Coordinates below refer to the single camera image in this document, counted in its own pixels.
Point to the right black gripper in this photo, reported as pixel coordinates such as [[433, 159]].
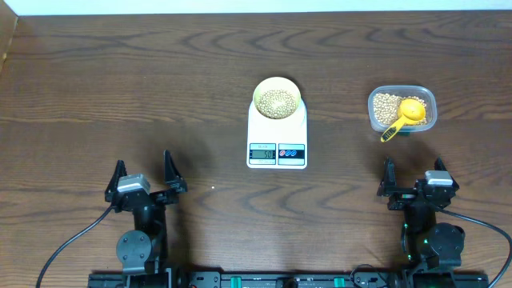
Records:
[[403, 196]]

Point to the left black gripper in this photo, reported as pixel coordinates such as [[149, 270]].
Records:
[[174, 182]]

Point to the yellow measuring scoop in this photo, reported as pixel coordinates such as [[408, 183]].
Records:
[[410, 112]]

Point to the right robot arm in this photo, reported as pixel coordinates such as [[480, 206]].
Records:
[[433, 248]]

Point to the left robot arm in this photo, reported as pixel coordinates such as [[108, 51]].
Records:
[[143, 251]]

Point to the white digital kitchen scale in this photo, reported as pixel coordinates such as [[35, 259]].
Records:
[[277, 143]]

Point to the soybeans in bowl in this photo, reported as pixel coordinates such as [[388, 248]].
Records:
[[276, 104]]

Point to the pale yellow bowl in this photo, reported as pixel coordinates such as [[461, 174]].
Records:
[[276, 83]]

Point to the clear plastic container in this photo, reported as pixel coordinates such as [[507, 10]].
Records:
[[405, 91]]

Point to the soybeans pile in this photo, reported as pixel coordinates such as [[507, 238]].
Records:
[[385, 107]]

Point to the cardboard box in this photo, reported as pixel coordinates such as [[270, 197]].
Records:
[[8, 24]]

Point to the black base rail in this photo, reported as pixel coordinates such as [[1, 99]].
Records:
[[212, 279]]

